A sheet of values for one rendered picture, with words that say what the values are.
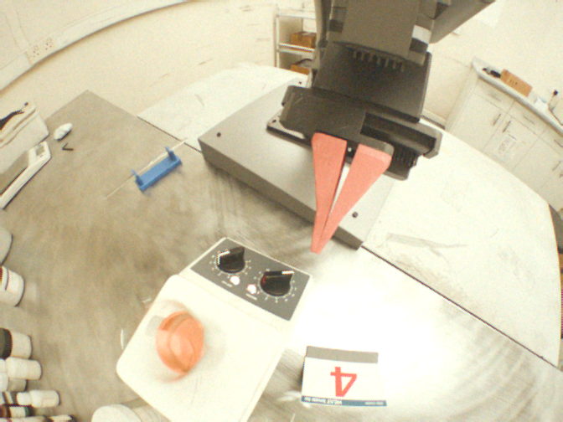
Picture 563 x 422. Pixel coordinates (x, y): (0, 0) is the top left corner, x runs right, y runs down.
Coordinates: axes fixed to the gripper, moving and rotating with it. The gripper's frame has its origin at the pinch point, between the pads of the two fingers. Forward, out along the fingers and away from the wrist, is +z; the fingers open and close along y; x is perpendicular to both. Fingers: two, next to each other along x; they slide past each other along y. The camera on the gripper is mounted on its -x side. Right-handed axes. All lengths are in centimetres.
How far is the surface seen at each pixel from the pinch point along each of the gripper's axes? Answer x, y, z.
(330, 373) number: 4.0, 6.9, 14.3
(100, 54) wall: 33, -139, -41
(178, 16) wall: 64, -128, -87
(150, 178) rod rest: 13.1, -33.0, 4.1
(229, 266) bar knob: 4.6, -7.9, 7.3
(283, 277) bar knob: 4.9, -2.1, 5.9
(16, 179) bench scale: -3, -88, 20
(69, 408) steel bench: -11.5, -20.8, 35.8
